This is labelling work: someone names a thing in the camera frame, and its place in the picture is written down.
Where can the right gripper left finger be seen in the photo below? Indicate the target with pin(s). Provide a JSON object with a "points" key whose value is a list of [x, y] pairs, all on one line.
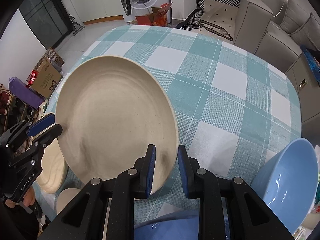
{"points": [[145, 167]]}

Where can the teal checked tablecloth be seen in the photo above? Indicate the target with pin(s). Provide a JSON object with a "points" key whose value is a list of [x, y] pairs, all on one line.
{"points": [[234, 111]]}

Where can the red cardboard box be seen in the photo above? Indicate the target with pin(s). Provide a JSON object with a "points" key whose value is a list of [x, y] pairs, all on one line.
{"points": [[158, 16]]}

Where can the grey drawer cabinet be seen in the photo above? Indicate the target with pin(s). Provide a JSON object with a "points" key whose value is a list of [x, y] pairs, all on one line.
{"points": [[307, 88]]}

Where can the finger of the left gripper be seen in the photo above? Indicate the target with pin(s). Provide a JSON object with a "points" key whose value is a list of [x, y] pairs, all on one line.
{"points": [[47, 137], [41, 125]]}

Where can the person's left hand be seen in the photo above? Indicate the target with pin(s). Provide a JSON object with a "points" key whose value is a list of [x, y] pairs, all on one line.
{"points": [[28, 199]]}

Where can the grey sofa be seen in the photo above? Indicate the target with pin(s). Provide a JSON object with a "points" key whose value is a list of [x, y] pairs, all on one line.
{"points": [[275, 30]]}

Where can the light blue bowl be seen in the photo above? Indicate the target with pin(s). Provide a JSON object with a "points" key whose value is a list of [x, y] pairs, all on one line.
{"points": [[287, 183]]}

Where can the black patterned chair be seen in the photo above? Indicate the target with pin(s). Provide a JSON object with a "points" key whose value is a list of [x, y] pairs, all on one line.
{"points": [[214, 18]]}

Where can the purple bag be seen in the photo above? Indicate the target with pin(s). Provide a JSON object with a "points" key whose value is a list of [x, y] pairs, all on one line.
{"points": [[19, 89]]}

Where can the black glass door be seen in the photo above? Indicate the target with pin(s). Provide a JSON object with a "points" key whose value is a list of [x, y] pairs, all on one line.
{"points": [[48, 20]]}

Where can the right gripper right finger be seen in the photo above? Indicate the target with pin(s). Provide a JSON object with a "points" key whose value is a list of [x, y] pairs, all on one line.
{"points": [[188, 167]]}

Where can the blue plastic bag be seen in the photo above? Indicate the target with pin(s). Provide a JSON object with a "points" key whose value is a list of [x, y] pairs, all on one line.
{"points": [[312, 62]]}

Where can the brown cardboard box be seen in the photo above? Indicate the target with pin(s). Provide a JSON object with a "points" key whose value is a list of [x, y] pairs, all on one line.
{"points": [[44, 79]]}

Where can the beige plate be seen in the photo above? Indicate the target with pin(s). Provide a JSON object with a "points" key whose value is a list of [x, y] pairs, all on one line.
{"points": [[111, 109], [54, 169], [65, 197]]}

